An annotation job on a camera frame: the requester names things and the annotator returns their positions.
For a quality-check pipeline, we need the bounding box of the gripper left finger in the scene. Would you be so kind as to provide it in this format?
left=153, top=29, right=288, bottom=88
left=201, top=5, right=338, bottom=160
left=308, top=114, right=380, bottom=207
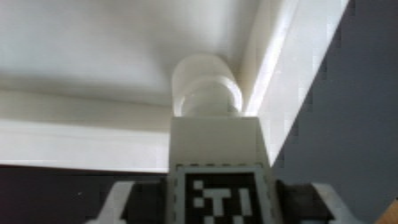
left=84, top=181, right=165, bottom=224

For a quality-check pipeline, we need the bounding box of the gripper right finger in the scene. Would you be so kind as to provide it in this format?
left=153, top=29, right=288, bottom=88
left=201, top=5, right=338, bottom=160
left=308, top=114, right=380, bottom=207
left=276, top=181, right=356, bottom=224

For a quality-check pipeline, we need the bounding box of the white table leg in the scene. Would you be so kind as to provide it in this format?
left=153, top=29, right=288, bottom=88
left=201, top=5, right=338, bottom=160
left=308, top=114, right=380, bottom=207
left=165, top=117, right=283, bottom=224

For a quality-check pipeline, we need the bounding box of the white square table top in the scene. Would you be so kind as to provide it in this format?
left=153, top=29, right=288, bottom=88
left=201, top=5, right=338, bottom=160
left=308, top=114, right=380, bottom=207
left=0, top=0, right=354, bottom=172

